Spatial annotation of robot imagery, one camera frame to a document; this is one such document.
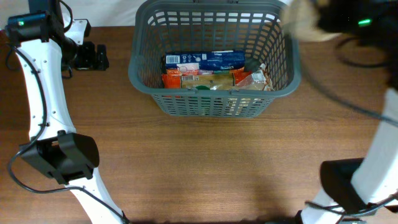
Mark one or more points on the beige paper bag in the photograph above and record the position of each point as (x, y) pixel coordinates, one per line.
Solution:
(300, 20)

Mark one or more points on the clear bread bag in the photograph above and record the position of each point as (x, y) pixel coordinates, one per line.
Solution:
(258, 80)

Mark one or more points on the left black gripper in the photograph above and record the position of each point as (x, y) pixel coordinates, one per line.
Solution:
(89, 61)

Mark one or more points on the blue carton box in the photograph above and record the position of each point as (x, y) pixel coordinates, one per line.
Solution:
(216, 60)

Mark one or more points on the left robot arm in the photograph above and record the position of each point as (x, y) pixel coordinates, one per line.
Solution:
(48, 41)

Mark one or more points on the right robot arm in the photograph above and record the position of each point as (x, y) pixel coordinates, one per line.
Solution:
(352, 189)

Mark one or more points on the grey plastic basket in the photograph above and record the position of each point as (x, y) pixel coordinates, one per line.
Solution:
(253, 27)

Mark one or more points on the orange pasta packet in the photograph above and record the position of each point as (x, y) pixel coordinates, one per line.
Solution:
(198, 79)

